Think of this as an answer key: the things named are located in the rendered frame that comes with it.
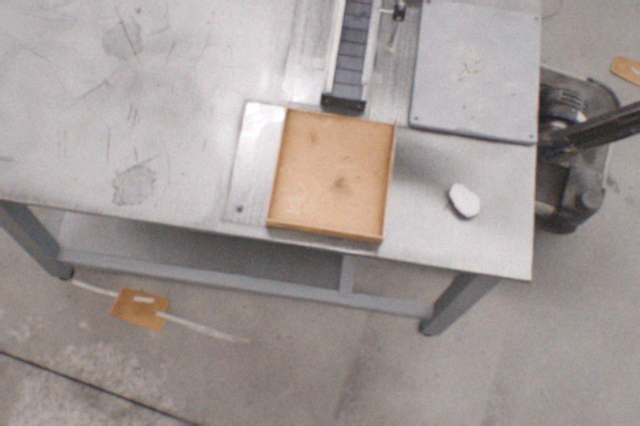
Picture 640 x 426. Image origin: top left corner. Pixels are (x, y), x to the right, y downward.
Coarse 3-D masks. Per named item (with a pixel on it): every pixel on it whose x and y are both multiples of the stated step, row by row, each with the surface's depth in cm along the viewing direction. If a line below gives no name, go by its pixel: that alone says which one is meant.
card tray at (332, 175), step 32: (288, 128) 169; (320, 128) 169; (352, 128) 170; (384, 128) 170; (288, 160) 166; (320, 160) 166; (352, 160) 167; (384, 160) 167; (288, 192) 163; (320, 192) 163; (352, 192) 164; (384, 192) 164; (288, 224) 157; (320, 224) 161; (352, 224) 161; (384, 224) 158
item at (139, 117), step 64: (64, 0) 177; (128, 0) 179; (192, 0) 180; (256, 0) 181; (320, 0) 183; (384, 0) 184; (448, 0) 185; (512, 0) 186; (0, 64) 170; (64, 64) 171; (128, 64) 172; (192, 64) 173; (256, 64) 175; (384, 64) 177; (0, 128) 164; (64, 128) 165; (128, 128) 166; (192, 128) 167; (256, 128) 168; (0, 192) 159; (64, 192) 160; (128, 192) 161; (192, 192) 162; (256, 192) 163; (448, 192) 166; (512, 192) 167; (384, 256) 159; (448, 256) 160; (512, 256) 161
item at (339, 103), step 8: (336, 0) 177; (336, 8) 176; (336, 16) 175; (376, 24) 175; (376, 32) 175; (328, 48) 172; (328, 56) 171; (328, 64) 170; (328, 72) 170; (368, 80) 170; (368, 88) 169; (320, 96) 168; (320, 104) 171; (328, 104) 171; (336, 104) 170; (344, 104) 170; (352, 104) 169; (360, 104) 169
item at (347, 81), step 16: (352, 0) 177; (368, 0) 177; (352, 16) 175; (368, 16) 176; (352, 32) 174; (368, 32) 174; (352, 48) 172; (336, 64) 170; (352, 64) 171; (336, 80) 169; (352, 80) 169; (336, 96) 167; (352, 96) 168
